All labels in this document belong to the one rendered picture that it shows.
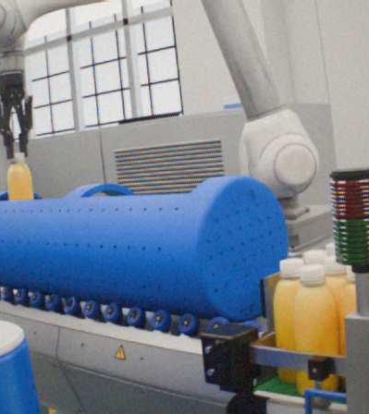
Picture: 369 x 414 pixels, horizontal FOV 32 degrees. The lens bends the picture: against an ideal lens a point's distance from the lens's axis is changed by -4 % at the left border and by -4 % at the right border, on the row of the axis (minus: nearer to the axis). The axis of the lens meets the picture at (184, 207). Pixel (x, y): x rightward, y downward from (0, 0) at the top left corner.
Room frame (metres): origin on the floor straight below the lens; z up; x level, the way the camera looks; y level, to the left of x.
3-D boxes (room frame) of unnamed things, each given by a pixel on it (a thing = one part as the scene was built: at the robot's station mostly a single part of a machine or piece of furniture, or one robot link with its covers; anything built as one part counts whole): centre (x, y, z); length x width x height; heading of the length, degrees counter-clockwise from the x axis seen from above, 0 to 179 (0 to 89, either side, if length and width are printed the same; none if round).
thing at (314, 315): (0.97, -0.18, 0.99); 0.07 x 0.07 x 0.19
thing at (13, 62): (1.79, 0.44, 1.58); 0.09 x 0.09 x 0.06
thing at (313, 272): (0.97, -0.18, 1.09); 0.04 x 0.04 x 0.02
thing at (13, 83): (1.79, 0.44, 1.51); 0.08 x 0.07 x 0.09; 136
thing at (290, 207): (1.89, -0.23, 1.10); 0.22 x 0.18 x 0.06; 65
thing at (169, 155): (3.67, 0.25, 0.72); 2.15 x 0.54 x 1.45; 53
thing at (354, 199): (0.69, -0.19, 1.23); 0.06 x 0.06 x 0.04
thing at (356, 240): (0.69, -0.19, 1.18); 0.06 x 0.06 x 0.05
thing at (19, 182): (1.79, 0.44, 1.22); 0.07 x 0.07 x 0.19
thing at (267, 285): (1.22, -0.16, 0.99); 0.10 x 0.02 x 0.12; 136
